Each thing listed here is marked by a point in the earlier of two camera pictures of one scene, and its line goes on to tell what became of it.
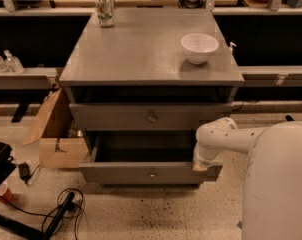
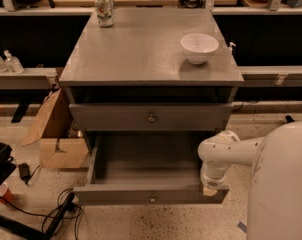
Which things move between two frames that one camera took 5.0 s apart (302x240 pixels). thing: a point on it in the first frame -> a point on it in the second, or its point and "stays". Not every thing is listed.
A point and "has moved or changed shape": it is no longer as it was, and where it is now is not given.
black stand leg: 26,232 stays
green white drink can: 105,9 stays
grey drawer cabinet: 140,81 stays
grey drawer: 145,158 has moved or changed shape
